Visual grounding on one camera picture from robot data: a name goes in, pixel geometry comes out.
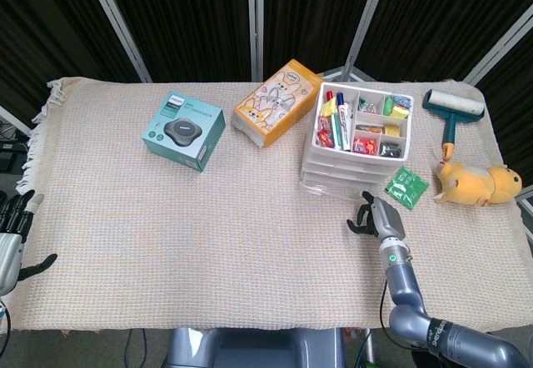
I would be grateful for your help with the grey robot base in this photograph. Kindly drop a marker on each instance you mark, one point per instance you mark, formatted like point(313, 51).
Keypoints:
point(258, 349)

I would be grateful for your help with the teal speaker retail box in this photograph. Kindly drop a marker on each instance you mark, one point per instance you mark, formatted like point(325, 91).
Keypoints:
point(179, 135)

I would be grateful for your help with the red cap marker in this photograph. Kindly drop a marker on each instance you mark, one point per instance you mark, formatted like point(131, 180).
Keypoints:
point(329, 95)

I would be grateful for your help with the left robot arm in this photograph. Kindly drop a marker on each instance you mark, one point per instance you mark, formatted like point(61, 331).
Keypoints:
point(2, 314)

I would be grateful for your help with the beige woven tablecloth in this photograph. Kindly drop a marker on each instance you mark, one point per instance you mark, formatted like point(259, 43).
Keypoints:
point(208, 239)

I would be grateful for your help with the clear plastic drawer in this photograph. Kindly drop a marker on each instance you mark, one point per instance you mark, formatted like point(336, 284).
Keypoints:
point(329, 189)

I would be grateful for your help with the orange hamster plush toy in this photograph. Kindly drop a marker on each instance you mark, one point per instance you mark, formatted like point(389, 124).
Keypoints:
point(474, 182)

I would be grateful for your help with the green eraser block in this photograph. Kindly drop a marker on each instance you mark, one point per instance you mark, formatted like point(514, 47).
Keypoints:
point(388, 105)

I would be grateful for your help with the yellow paper tag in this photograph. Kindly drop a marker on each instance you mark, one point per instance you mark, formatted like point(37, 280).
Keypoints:
point(328, 107)

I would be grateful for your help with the yellow sponge block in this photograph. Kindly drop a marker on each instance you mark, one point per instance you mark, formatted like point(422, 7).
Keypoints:
point(399, 112)

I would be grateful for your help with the white marker with blue cap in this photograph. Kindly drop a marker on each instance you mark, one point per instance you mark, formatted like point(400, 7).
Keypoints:
point(345, 122)

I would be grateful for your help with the red orange small items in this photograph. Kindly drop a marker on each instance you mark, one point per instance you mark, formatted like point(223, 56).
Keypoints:
point(364, 145)

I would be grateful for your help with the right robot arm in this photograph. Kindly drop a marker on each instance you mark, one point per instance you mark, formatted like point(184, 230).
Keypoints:
point(401, 284)

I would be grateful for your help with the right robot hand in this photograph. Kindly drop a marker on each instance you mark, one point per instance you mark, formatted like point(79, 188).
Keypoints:
point(387, 220)

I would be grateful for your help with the black folding screen grey frame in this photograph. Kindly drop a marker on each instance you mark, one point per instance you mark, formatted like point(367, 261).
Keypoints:
point(187, 18)

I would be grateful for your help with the yellow sticky notes pad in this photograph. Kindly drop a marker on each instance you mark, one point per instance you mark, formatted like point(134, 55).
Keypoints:
point(392, 130)

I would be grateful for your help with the orange corgi print tissue pack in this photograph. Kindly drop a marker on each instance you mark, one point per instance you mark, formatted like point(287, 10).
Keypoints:
point(275, 105)

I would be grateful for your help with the black clips pile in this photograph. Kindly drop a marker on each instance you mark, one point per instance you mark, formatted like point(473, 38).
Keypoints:
point(390, 150)

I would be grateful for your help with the white plastic drawer organizer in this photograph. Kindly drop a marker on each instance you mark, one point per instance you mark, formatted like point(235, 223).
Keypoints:
point(354, 157)

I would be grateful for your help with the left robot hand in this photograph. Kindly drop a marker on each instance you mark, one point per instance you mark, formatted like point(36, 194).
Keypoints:
point(9, 251)

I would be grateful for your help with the red snack packet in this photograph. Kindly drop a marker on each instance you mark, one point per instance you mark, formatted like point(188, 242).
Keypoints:
point(325, 140)
point(323, 124)

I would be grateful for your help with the green foil packet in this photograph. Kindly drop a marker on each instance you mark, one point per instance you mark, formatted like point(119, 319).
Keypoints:
point(406, 187)

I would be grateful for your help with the green marker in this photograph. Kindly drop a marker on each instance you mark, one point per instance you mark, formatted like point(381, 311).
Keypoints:
point(336, 132)

